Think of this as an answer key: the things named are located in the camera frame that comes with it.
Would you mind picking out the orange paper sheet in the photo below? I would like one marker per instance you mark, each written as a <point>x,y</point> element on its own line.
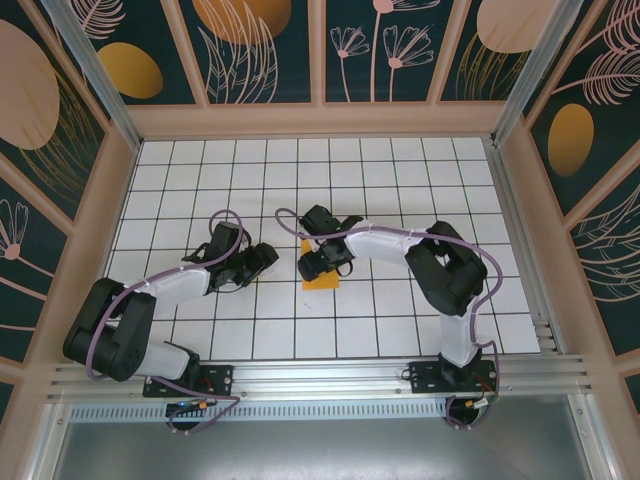
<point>322,283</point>

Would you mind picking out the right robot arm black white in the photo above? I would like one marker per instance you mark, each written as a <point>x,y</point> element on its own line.
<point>445,275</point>

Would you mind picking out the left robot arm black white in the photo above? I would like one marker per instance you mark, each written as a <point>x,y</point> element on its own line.
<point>110,340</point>

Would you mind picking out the grey metal sheet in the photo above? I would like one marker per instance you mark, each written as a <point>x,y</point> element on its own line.
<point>320,450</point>

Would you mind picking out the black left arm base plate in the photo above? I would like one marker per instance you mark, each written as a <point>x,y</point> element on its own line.
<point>220,380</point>

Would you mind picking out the long aluminium mounting rail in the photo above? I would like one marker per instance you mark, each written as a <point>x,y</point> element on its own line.
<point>320,375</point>

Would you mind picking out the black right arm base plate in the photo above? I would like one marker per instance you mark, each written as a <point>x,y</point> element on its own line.
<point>425,380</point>

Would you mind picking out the aluminium side rail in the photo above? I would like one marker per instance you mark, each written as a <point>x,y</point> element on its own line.
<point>511,200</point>

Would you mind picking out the aluminium frame post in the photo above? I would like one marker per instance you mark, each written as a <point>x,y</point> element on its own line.
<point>537,70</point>
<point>97,75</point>

